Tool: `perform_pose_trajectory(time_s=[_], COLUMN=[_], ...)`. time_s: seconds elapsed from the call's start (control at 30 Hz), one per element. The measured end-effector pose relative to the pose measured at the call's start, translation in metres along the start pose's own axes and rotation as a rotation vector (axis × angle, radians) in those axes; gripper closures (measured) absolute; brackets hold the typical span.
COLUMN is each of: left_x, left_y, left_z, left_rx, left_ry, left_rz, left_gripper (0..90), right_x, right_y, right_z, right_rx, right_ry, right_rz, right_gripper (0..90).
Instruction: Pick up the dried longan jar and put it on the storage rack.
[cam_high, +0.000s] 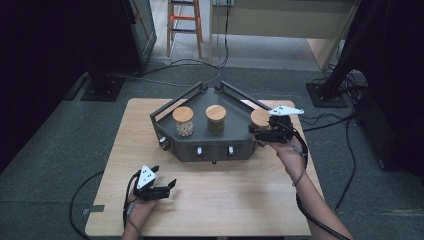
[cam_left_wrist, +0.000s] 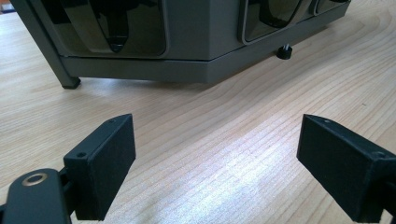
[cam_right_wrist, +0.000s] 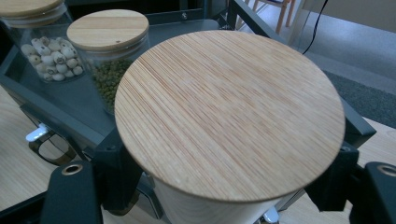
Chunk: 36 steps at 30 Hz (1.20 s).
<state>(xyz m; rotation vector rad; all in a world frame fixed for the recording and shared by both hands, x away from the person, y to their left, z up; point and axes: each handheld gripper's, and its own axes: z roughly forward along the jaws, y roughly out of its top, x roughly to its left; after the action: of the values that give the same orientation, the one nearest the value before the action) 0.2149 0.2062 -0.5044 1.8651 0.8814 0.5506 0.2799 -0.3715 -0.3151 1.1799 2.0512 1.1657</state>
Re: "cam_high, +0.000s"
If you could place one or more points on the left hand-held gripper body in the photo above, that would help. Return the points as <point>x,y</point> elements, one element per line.
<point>146,178</point>

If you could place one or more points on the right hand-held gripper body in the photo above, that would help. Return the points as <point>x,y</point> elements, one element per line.
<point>278,128</point>

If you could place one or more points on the glass jar with wooden lid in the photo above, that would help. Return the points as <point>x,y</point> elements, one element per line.
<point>260,118</point>

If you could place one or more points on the glass jar of green beans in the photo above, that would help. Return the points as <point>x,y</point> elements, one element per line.
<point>216,118</point>

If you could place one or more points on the dark metal corner rack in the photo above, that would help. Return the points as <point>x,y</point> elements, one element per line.
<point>206,143</point>

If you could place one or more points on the glass jar of white beans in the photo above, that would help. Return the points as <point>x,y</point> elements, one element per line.
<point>183,120</point>

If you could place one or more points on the person's right hand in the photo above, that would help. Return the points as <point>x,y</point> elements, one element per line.
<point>288,156</point>

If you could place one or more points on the person's left hand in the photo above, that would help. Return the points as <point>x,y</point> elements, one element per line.
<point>138,210</point>

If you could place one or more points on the black stand with base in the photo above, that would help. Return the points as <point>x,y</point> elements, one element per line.
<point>328,95</point>

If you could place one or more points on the grey tape piece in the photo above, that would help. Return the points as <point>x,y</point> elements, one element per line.
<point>93,209</point>

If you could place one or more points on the black stand base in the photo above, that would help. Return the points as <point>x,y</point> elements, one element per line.
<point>102,89</point>

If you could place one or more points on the dark box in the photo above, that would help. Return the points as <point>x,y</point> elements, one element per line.
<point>376,133</point>

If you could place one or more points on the white desk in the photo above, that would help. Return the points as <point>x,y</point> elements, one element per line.
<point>283,20</point>

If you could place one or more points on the wooden step ladder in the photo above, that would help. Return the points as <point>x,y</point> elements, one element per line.
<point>185,26</point>

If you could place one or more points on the dark framed panel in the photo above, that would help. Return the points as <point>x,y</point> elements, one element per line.
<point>143,33</point>

